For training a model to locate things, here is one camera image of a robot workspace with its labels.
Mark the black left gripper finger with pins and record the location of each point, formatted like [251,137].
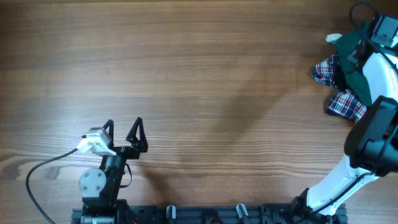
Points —
[109,129]
[137,137]

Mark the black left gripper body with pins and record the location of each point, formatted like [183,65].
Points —
[127,153]

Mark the green cloth garment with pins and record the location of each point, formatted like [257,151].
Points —
[349,74]

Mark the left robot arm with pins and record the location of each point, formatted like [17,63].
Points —
[100,187]

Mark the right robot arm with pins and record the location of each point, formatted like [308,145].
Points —
[370,153]

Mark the plaid red blue garment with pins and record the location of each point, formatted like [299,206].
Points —
[344,103]

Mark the white cloth piece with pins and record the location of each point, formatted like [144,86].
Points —
[332,38]

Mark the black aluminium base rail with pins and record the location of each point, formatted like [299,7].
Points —
[264,214]

